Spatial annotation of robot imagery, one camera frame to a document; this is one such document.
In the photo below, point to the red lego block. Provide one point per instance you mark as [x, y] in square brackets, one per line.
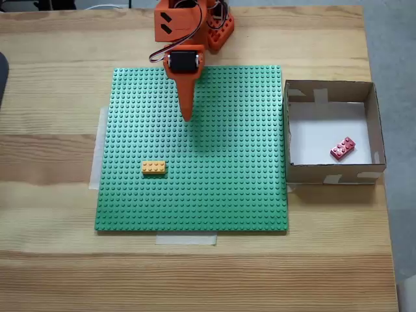
[343, 149]

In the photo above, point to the yellow lego block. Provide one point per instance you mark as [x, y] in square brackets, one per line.
[154, 168]

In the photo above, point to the green lego baseplate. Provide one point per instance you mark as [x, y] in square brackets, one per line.
[195, 201]

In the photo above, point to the dark grey object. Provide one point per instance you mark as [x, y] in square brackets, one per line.
[3, 78]

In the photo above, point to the black object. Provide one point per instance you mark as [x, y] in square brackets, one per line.
[55, 3]

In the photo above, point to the brown cardboard box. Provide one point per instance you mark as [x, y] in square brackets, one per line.
[331, 177]

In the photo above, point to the white paper box lining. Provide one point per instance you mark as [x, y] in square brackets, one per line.
[312, 139]

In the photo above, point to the masking tape strip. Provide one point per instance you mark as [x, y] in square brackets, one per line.
[185, 240]
[96, 156]
[291, 188]

